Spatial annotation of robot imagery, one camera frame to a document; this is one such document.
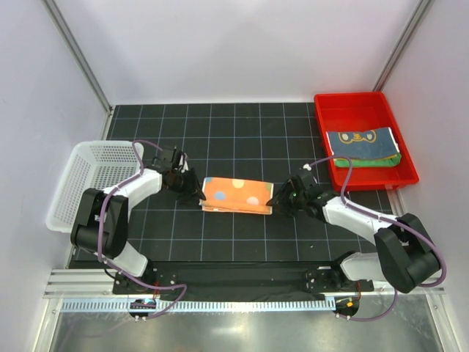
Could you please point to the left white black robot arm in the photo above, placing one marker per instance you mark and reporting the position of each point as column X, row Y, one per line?
column 101, row 224

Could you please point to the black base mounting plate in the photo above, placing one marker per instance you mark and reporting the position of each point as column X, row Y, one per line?
column 257, row 281

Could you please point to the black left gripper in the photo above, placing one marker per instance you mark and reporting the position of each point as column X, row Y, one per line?
column 193, row 189

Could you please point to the red plastic bin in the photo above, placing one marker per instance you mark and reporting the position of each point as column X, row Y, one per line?
column 362, row 111

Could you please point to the yellow patterned towel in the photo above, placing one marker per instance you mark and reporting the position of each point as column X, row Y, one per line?
column 372, row 144

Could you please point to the aluminium frame rail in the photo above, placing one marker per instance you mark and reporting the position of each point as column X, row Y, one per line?
column 91, row 290

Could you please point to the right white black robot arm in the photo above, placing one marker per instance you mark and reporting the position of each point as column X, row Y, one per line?
column 404, row 256

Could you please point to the orange towel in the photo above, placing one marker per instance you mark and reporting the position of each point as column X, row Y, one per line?
column 231, row 195

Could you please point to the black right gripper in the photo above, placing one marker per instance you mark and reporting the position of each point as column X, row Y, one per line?
column 281, row 196

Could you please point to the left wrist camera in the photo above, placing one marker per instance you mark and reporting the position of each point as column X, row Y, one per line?
column 183, row 163

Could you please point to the green microfiber towel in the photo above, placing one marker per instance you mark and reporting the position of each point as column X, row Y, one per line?
column 369, row 163

